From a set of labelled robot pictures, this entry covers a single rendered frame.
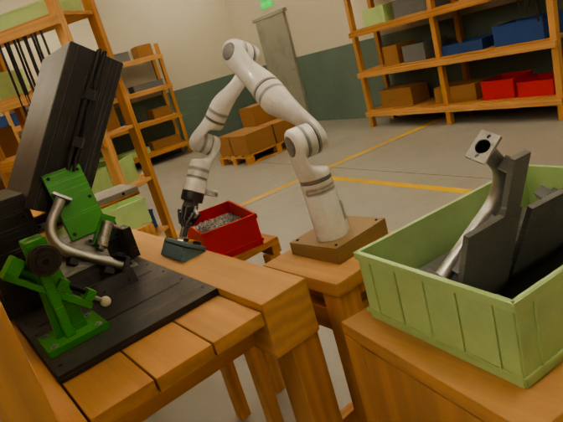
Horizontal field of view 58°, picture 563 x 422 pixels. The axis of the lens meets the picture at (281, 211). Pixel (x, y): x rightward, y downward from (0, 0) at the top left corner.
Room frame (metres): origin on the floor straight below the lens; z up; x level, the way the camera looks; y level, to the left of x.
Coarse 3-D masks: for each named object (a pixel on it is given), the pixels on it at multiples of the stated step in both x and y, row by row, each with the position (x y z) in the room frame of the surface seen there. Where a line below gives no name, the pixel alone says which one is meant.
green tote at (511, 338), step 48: (480, 192) 1.25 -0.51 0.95; (528, 192) 1.33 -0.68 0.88; (384, 240) 1.10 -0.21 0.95; (432, 240) 1.17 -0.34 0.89; (384, 288) 1.01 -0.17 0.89; (432, 288) 0.87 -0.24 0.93; (528, 288) 0.74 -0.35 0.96; (432, 336) 0.89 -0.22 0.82; (480, 336) 0.78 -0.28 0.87; (528, 336) 0.72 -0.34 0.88; (528, 384) 0.71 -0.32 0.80
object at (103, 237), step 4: (104, 220) 1.50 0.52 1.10; (104, 224) 1.49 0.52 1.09; (108, 224) 1.49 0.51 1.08; (112, 224) 1.50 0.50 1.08; (104, 228) 1.49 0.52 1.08; (108, 228) 1.49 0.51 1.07; (100, 232) 1.48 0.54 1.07; (104, 232) 1.48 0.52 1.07; (108, 232) 1.48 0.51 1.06; (100, 236) 1.47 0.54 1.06; (104, 236) 1.47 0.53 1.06; (108, 236) 1.48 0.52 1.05; (96, 240) 1.47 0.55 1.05; (100, 240) 1.46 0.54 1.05; (104, 240) 1.47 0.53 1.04; (108, 240) 1.49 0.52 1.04; (96, 244) 1.47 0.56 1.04; (100, 244) 1.46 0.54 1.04; (104, 244) 1.46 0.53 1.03
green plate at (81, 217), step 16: (48, 176) 1.52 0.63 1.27; (64, 176) 1.54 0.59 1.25; (80, 176) 1.56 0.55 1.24; (48, 192) 1.50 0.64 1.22; (64, 192) 1.51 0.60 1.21; (80, 192) 1.54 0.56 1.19; (64, 208) 1.49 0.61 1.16; (80, 208) 1.51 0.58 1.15; (96, 208) 1.53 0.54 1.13; (64, 224) 1.48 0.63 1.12; (80, 224) 1.49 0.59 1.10; (96, 224) 1.51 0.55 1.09
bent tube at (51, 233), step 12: (60, 204) 1.46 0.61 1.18; (48, 216) 1.44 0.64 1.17; (48, 228) 1.42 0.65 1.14; (48, 240) 1.42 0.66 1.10; (60, 240) 1.42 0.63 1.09; (60, 252) 1.41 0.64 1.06; (72, 252) 1.42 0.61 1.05; (84, 252) 1.43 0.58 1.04; (108, 264) 1.45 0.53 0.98; (120, 264) 1.46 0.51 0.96
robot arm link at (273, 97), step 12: (264, 84) 1.52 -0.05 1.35; (276, 84) 1.52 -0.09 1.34; (264, 96) 1.50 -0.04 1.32; (276, 96) 1.48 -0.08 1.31; (288, 96) 1.48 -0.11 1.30; (264, 108) 1.51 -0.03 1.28; (276, 108) 1.48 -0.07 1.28; (288, 108) 1.46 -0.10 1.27; (300, 108) 1.45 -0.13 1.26; (288, 120) 1.48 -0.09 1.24; (300, 120) 1.44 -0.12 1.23; (312, 120) 1.40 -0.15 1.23; (324, 132) 1.37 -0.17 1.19; (324, 144) 1.37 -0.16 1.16
